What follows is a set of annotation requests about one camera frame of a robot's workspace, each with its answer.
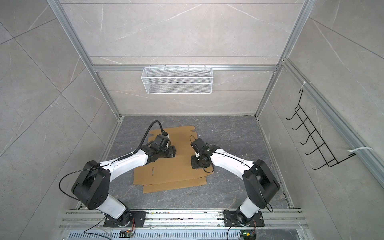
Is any black wire hook rack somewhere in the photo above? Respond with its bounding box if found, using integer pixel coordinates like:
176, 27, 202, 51
286, 89, 356, 171

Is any brown cardboard box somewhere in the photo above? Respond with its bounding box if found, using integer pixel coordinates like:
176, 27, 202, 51
133, 126, 213, 194

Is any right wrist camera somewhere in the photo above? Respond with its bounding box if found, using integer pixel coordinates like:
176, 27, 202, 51
191, 138, 210, 154

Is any aluminium mounting rail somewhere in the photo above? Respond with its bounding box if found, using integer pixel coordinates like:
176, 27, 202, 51
59, 209, 309, 230

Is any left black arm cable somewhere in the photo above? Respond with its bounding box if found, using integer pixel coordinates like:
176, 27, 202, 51
58, 120, 165, 202

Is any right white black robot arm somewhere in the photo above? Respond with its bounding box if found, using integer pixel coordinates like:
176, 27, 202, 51
192, 146, 281, 224

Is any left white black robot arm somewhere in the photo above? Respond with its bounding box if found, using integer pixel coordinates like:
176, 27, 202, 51
72, 145, 176, 225

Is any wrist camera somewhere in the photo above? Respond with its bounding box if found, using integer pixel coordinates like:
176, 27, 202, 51
153, 134, 170, 148
191, 138, 210, 154

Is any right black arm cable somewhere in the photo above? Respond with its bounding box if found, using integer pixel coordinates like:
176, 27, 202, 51
188, 134, 274, 213

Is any white cable duct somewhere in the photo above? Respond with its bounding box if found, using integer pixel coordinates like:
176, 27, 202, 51
65, 230, 242, 240

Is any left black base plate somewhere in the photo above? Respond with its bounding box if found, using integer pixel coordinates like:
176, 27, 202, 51
103, 211, 147, 228

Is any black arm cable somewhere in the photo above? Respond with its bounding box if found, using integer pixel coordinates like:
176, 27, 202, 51
58, 120, 165, 202
188, 134, 274, 213

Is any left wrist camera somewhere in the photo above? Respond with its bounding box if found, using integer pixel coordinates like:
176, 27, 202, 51
153, 134, 170, 148

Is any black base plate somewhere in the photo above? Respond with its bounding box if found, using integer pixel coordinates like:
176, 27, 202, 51
103, 211, 147, 228
223, 210, 265, 227

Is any white wire mesh basket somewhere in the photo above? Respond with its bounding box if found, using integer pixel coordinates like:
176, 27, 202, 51
141, 67, 214, 95

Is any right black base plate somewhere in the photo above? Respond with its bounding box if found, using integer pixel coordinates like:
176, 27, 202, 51
223, 210, 265, 227

